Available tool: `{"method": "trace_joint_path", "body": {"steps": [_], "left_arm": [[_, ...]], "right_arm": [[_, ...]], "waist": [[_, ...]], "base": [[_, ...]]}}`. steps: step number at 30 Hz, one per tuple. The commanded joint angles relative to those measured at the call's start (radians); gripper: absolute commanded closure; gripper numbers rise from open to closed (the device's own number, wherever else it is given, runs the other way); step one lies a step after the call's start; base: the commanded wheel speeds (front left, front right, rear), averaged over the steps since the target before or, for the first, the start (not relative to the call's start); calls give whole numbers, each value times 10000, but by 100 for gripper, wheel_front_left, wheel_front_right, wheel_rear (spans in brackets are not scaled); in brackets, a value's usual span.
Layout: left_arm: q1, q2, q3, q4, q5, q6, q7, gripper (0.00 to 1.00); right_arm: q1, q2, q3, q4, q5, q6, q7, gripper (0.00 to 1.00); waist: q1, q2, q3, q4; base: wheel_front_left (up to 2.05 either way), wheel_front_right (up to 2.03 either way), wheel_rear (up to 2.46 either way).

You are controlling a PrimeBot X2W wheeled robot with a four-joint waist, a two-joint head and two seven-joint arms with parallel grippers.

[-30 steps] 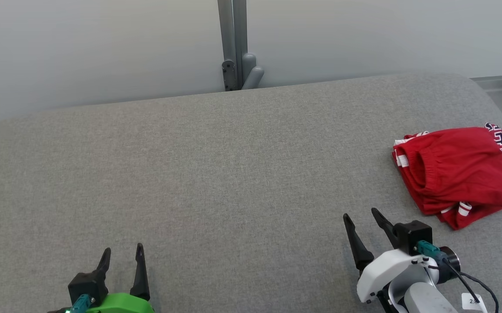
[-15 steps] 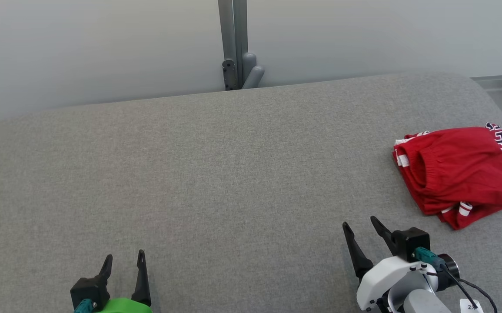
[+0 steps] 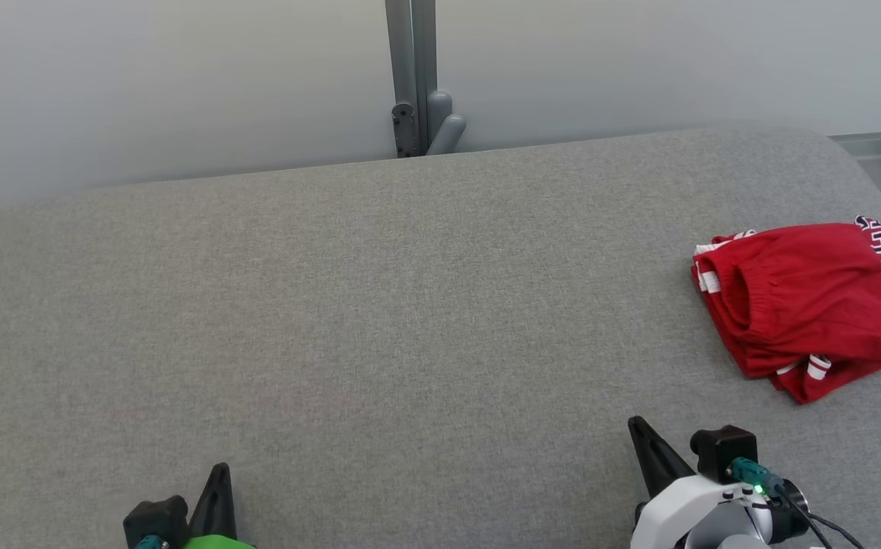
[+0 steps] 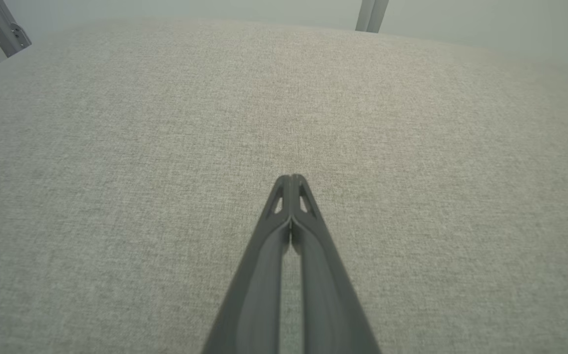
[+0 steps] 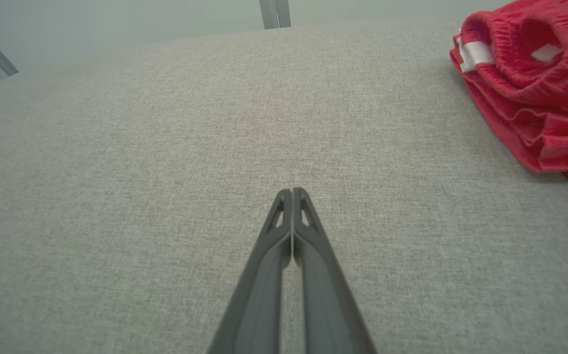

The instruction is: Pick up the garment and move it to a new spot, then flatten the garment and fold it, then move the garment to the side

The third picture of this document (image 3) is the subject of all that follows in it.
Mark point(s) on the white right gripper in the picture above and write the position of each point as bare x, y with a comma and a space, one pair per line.
676, 511

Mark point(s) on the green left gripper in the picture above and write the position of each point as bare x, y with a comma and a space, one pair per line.
219, 544

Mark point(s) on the red and white t-shirt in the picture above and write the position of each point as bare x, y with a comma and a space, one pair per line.
806, 385

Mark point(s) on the grey fabric sofa cushion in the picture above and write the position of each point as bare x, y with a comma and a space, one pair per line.
333, 305

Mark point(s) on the grey cylindrical tube fitting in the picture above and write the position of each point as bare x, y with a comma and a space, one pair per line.
448, 133

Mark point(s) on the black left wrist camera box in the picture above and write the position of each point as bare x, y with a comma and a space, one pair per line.
154, 518

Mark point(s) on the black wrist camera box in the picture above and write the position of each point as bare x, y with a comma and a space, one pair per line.
154, 518
722, 450

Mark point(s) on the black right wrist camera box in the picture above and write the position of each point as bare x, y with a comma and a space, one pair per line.
722, 450

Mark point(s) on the dark grey hinge bracket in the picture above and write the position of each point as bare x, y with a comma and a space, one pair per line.
405, 130

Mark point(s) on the grey metal post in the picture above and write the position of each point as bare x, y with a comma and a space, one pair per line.
408, 53

